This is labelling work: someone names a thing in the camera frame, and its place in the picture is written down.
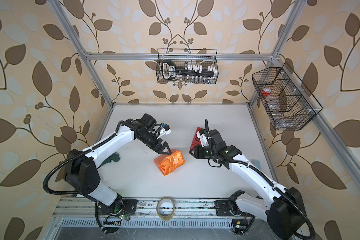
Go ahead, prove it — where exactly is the clear tape roll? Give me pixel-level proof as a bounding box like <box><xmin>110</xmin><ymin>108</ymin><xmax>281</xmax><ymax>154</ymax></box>
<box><xmin>156</xmin><ymin>198</ymin><xmax>176</xmax><ymax>221</ymax></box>

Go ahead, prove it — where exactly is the yellow orange wrapping paper sheet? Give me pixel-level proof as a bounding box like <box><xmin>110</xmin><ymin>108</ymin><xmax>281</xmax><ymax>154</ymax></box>
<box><xmin>154</xmin><ymin>149</ymin><xmax>186</xmax><ymax>176</ymax></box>

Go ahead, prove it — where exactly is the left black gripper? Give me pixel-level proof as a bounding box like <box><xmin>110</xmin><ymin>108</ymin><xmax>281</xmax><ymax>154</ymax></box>
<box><xmin>137</xmin><ymin>130</ymin><xmax>173</xmax><ymax>155</ymax></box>

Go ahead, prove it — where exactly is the green utility knife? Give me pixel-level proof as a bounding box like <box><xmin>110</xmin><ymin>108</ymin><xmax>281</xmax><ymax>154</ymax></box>
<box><xmin>100</xmin><ymin>152</ymin><xmax>120</xmax><ymax>167</ymax></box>

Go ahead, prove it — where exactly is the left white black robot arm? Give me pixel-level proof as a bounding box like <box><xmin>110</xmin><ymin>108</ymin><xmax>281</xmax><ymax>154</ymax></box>
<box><xmin>43</xmin><ymin>114</ymin><xmax>172</xmax><ymax>235</ymax></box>

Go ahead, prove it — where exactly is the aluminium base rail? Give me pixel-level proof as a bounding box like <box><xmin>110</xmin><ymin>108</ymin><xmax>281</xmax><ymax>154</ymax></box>
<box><xmin>52</xmin><ymin>197</ymin><xmax>301</xmax><ymax>220</ymax></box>

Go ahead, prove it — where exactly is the side black wire basket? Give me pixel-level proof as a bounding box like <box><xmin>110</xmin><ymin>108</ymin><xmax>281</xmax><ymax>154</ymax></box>
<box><xmin>252</xmin><ymin>63</ymin><xmax>323</xmax><ymax>131</ymax></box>

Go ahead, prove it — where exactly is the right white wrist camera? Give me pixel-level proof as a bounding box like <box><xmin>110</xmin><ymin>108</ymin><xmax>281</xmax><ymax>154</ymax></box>
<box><xmin>197</xmin><ymin>130</ymin><xmax>209</xmax><ymax>147</ymax></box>

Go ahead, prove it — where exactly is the back black wire basket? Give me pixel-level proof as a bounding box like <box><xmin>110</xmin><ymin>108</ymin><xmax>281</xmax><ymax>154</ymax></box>
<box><xmin>156</xmin><ymin>48</ymin><xmax>219</xmax><ymax>85</ymax></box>

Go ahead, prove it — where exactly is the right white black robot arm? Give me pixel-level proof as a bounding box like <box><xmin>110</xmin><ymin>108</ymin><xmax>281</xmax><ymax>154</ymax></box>
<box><xmin>190</xmin><ymin>123</ymin><xmax>316</xmax><ymax>240</ymax></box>

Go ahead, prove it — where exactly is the light blue phone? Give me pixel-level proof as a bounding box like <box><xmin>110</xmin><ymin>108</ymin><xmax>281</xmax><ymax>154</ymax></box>
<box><xmin>252</xmin><ymin>160</ymin><xmax>262</xmax><ymax>170</ymax></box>

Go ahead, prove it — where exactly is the red tape dispenser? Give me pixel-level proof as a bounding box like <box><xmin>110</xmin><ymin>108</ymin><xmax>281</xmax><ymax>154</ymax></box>
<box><xmin>190</xmin><ymin>127</ymin><xmax>205</xmax><ymax>150</ymax></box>

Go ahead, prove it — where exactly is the black socket set rail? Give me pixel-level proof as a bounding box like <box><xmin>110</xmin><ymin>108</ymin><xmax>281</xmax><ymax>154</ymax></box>
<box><xmin>159</xmin><ymin>60</ymin><xmax>219</xmax><ymax>80</ymax></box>

